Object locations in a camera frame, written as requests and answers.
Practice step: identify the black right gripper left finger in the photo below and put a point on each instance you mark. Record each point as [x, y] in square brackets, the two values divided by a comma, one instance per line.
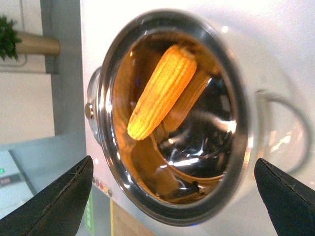
[57, 210]

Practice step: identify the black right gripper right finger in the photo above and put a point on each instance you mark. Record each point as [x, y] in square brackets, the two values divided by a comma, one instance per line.
[290, 203]

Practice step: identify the yellow corn cob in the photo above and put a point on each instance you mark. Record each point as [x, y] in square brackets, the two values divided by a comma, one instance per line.
[170, 77]

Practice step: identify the white electric cooking pot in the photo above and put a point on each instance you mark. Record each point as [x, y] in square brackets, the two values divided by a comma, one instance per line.
[238, 107]

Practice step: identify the grey device with display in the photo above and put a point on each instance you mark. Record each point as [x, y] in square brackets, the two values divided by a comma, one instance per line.
[15, 189]

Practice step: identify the green potted plant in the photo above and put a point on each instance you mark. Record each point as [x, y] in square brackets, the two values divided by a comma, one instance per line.
[14, 43]

